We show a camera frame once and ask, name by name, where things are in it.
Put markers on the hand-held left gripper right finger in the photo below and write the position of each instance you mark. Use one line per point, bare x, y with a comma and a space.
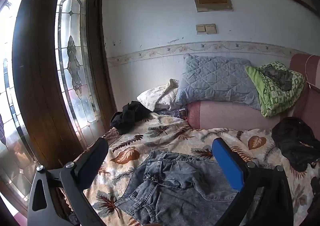
227, 163

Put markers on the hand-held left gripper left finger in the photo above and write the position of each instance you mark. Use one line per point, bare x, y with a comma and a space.
97, 155

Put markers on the grey denim pants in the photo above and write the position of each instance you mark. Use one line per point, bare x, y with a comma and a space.
175, 191

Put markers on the brown quilted bedspread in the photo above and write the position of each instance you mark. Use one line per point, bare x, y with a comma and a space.
111, 137

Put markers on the pink sofa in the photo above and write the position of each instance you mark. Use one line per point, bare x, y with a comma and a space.
225, 115

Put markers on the black garment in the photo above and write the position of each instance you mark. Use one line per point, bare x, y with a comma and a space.
292, 140
130, 115

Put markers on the leaf print blanket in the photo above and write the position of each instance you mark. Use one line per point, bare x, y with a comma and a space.
175, 138

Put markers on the green patterned cloth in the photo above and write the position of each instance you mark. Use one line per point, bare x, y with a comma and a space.
272, 100

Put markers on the white pillow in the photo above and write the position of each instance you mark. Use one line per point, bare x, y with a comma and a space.
155, 95

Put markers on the grey quilted pillow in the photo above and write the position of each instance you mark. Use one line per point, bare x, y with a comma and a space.
215, 78

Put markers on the dark grey cloth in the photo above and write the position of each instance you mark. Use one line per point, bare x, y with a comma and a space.
277, 77

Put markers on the wooden stained glass door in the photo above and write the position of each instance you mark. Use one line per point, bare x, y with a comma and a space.
37, 65

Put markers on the beige light switch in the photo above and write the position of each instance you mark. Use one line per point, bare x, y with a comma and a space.
201, 29
211, 28

